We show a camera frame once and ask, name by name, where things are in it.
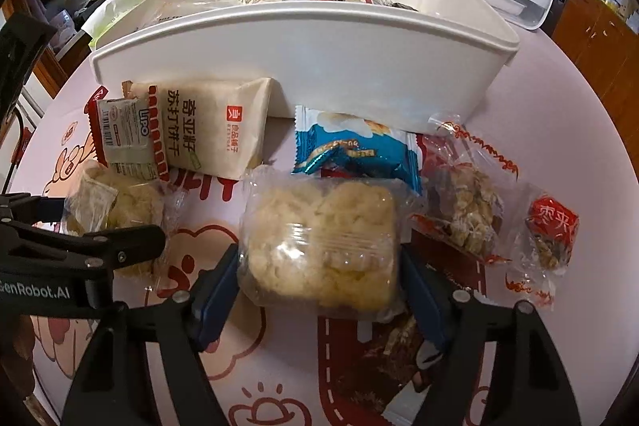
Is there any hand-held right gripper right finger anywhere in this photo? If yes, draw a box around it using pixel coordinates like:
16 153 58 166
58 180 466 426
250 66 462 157
399 251 582 426

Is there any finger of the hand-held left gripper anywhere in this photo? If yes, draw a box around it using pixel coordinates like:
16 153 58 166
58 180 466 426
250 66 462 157
0 192 68 227
0 224 167 279

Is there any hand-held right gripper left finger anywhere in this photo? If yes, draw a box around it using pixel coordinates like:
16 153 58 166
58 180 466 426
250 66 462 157
62 245 245 426

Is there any clear packet of round puffs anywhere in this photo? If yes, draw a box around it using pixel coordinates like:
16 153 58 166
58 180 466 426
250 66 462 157
62 159 183 292

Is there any dark red packet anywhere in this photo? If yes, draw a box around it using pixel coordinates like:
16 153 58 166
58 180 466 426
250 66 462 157
349 313 450 426

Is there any red white wafer packet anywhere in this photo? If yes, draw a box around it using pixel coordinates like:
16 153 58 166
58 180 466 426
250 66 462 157
87 87 171 182

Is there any clear nut bar packet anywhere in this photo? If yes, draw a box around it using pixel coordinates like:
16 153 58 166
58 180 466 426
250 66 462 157
409 114 520 264

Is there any clear rice puff cake packet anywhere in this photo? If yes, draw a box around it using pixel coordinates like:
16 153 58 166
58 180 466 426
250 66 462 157
237 164 407 322

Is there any beige cracker packet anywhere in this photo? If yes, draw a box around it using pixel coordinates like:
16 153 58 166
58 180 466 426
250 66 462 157
132 77 280 182

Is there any small red candy packet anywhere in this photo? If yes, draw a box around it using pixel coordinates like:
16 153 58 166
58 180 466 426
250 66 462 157
504 184 580 312

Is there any blue snack packet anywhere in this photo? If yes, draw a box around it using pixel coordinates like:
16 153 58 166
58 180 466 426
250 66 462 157
292 105 423 197

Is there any white plastic bin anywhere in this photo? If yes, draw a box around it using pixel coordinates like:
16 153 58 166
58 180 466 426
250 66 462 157
90 0 521 132

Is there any green tissue pack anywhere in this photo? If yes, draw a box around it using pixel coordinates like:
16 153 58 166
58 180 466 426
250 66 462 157
80 0 153 50

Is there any wooden shelf cabinet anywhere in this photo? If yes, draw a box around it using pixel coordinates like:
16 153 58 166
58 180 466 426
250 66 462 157
552 0 639 122

